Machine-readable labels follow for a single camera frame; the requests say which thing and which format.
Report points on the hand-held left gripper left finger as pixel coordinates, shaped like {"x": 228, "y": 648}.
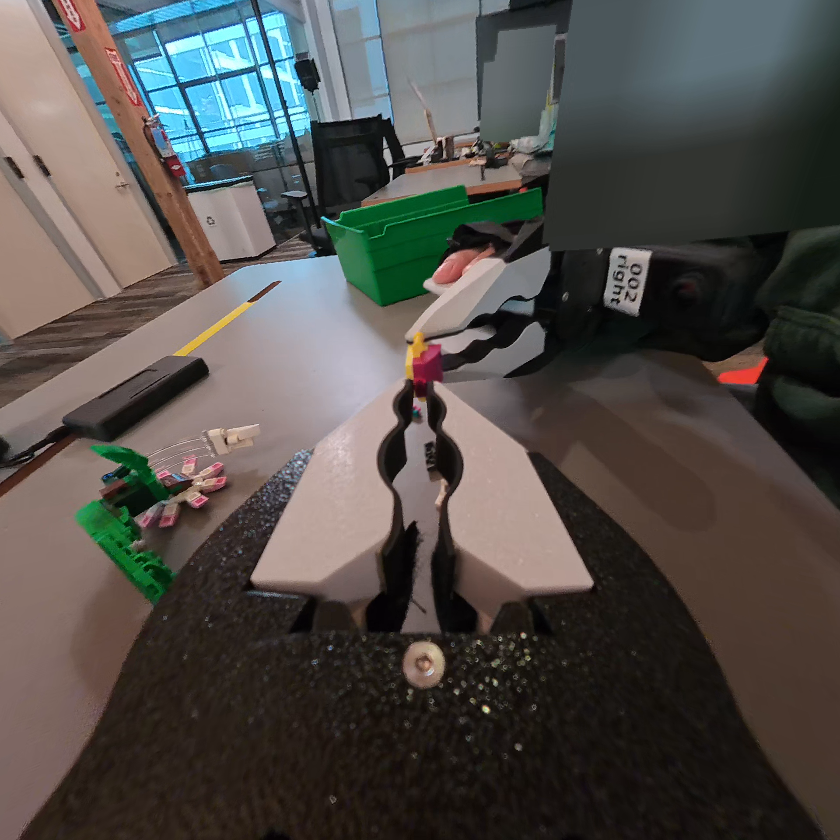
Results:
{"x": 328, "y": 518}

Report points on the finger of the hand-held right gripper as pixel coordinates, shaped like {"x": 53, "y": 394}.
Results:
{"x": 472, "y": 295}
{"x": 531, "y": 351}

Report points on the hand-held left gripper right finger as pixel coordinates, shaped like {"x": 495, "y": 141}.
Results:
{"x": 505, "y": 518}

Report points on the yellow and magenta lego piece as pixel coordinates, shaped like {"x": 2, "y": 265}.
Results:
{"x": 425, "y": 364}

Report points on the person's right forearm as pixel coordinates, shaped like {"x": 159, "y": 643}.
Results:
{"x": 804, "y": 341}

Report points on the small black lego piece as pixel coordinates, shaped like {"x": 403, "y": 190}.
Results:
{"x": 430, "y": 456}

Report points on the white lego piece clear stalks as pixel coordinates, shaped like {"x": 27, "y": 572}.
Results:
{"x": 229, "y": 439}

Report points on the pink lego flower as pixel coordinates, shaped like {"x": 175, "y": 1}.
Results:
{"x": 197, "y": 489}

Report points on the green lego build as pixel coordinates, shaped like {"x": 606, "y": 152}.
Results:
{"x": 124, "y": 525}

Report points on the person's right hand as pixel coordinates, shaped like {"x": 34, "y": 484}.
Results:
{"x": 459, "y": 266}

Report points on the green plastic bin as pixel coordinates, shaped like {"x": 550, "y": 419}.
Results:
{"x": 420, "y": 243}

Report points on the orange flat object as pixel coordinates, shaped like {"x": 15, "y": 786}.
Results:
{"x": 745, "y": 373}

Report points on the background wooden desk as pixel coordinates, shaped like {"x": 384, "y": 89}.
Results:
{"x": 446, "y": 177}

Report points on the black office chair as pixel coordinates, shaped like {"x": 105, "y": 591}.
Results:
{"x": 348, "y": 170}

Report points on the yellow tape strip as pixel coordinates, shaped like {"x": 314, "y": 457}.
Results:
{"x": 216, "y": 325}

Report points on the black flat device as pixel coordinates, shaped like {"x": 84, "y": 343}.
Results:
{"x": 134, "y": 397}

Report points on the white recycling bin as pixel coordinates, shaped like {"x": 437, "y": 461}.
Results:
{"x": 229, "y": 220}

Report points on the black speaker on stand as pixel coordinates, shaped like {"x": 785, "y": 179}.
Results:
{"x": 306, "y": 72}

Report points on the wooden post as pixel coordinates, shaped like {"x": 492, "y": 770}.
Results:
{"x": 141, "y": 138}

